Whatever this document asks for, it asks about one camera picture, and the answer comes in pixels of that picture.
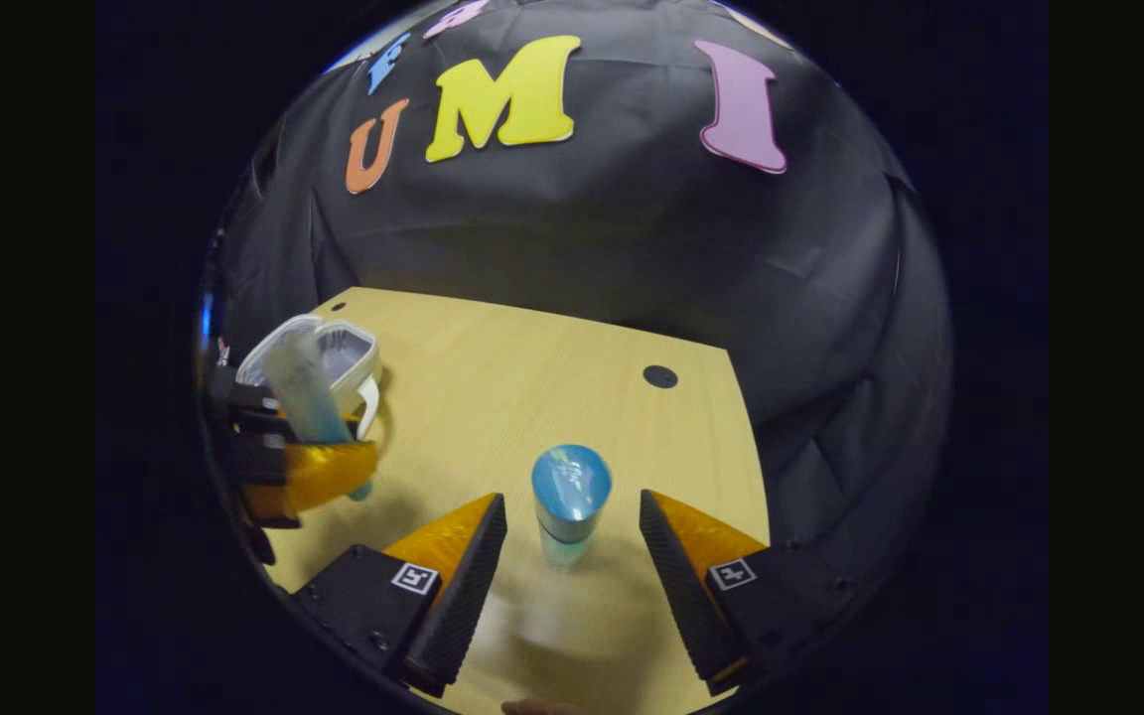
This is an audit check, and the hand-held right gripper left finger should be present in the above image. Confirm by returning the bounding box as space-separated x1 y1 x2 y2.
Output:
292 492 509 699

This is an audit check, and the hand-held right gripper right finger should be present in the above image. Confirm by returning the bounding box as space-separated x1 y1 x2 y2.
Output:
639 489 866 696

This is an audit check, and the white blue cream tube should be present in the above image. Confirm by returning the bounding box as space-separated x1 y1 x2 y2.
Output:
264 338 374 502

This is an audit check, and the small white suitcase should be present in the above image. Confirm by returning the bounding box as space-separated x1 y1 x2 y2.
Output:
234 314 384 443

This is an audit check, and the blue lotion bottle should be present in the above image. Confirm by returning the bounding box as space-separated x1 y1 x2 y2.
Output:
531 444 614 569

